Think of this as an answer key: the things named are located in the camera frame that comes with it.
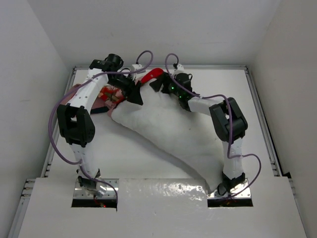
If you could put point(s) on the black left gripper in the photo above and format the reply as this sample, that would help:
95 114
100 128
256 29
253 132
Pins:
134 95

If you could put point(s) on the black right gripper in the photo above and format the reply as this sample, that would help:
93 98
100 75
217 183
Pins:
164 80

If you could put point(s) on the red patterned pillowcase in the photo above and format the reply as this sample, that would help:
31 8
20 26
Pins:
110 97

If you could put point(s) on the white pillow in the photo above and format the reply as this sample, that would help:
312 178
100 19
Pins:
188 136

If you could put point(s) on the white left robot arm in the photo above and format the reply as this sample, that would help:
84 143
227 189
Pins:
75 123

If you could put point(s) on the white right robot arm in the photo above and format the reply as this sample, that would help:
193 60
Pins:
229 123

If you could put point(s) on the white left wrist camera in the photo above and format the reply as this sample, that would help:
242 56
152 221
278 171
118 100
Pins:
137 68

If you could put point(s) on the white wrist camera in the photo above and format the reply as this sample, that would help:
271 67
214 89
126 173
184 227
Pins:
137 68
178 68

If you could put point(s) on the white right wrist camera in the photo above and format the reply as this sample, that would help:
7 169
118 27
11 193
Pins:
178 68

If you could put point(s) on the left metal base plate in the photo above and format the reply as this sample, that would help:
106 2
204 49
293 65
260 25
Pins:
89 189

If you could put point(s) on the aluminium table frame rail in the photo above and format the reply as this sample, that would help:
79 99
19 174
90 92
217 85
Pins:
264 126

